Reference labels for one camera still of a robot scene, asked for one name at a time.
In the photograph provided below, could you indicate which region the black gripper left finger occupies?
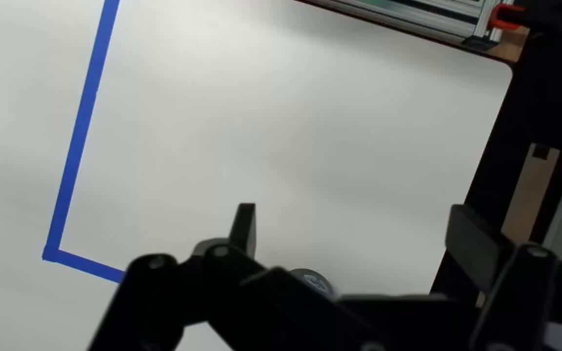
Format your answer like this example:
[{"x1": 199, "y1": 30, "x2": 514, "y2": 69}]
[{"x1": 229, "y1": 203, "x2": 256, "y2": 258}]

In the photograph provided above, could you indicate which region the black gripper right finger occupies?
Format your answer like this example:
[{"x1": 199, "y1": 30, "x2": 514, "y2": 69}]
[{"x1": 445, "y1": 205, "x2": 514, "y2": 293}]

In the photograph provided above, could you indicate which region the cardboard strip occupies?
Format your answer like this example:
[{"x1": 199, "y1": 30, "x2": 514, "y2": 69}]
[{"x1": 502, "y1": 143, "x2": 560, "y2": 244}]

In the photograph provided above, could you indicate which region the blue tape line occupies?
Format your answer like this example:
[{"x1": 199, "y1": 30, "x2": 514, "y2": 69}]
[{"x1": 41, "y1": 0, "x2": 123, "y2": 283}]

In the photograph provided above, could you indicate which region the orange clamp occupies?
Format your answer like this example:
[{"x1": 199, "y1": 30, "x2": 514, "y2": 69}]
[{"x1": 488, "y1": 4, "x2": 525, "y2": 32}]

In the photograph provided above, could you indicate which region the aluminium mounting rail frame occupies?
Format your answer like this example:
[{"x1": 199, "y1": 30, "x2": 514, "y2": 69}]
[{"x1": 303, "y1": 0, "x2": 512, "y2": 47}]

